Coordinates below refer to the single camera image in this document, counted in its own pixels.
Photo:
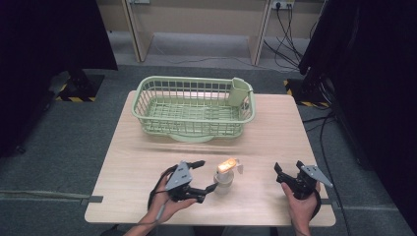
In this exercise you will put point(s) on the white wall power socket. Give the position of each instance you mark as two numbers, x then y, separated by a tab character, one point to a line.
282	4

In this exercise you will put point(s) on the beige wooden desk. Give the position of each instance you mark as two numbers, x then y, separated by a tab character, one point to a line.
203	16

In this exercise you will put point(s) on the person's legs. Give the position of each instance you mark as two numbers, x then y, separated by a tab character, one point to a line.
203	231

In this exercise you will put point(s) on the person's right hand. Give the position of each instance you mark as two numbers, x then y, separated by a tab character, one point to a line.
300	209

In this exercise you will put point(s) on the green plastic basket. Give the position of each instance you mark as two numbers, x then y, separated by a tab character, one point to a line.
193	122

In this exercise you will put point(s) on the small white cup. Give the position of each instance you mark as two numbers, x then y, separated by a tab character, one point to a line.
225	178

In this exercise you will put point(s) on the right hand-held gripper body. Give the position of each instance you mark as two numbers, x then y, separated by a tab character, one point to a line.
303	183

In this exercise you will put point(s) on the black stand base striped edge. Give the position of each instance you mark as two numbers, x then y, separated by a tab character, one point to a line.
303	93
83	87

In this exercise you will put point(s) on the person's left hand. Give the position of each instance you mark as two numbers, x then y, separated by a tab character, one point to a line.
170	208

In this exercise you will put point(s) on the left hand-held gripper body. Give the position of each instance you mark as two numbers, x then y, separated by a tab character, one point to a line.
179	177

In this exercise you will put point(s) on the black curtain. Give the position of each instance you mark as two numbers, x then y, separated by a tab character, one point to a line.
39	65
373	82

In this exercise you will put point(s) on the green cutlery holder cup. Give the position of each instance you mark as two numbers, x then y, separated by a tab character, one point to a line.
238	93

